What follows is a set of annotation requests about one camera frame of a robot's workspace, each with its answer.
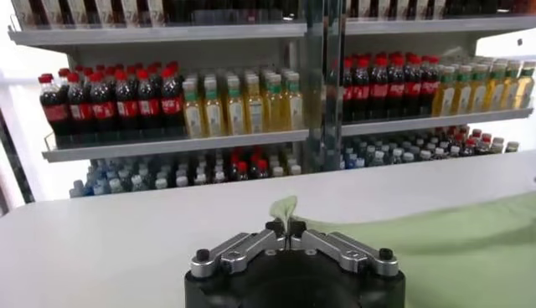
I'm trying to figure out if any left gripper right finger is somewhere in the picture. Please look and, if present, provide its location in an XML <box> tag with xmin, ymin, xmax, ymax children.
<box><xmin>287</xmin><ymin>220</ymin><xmax>399</xmax><ymax>278</ymax></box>

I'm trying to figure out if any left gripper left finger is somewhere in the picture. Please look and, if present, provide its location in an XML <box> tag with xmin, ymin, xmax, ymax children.
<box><xmin>190</xmin><ymin>220</ymin><xmax>289</xmax><ymax>280</ymax></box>

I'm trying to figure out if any light green t-shirt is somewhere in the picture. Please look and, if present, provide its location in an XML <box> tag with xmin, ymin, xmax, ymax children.
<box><xmin>270</xmin><ymin>194</ymin><xmax>536</xmax><ymax>308</ymax></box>

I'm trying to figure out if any grey metal shelf unit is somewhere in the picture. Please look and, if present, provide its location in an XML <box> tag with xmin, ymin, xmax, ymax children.
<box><xmin>322</xmin><ymin>0</ymin><xmax>536</xmax><ymax>171</ymax></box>
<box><xmin>8</xmin><ymin>0</ymin><xmax>327</xmax><ymax>198</ymax></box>

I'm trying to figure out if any dark tea bottle green neck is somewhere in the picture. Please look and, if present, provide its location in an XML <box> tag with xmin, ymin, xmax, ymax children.
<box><xmin>64</xmin><ymin>0</ymin><xmax>89</xmax><ymax>27</ymax></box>
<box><xmin>116</xmin><ymin>0</ymin><xmax>142</xmax><ymax>25</ymax></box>
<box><xmin>90</xmin><ymin>0</ymin><xmax>116</xmax><ymax>26</ymax></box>
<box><xmin>39</xmin><ymin>0</ymin><xmax>64</xmax><ymax>28</ymax></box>
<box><xmin>144</xmin><ymin>0</ymin><xmax>167</xmax><ymax>25</ymax></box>
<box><xmin>11</xmin><ymin>0</ymin><xmax>39</xmax><ymax>29</ymax></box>

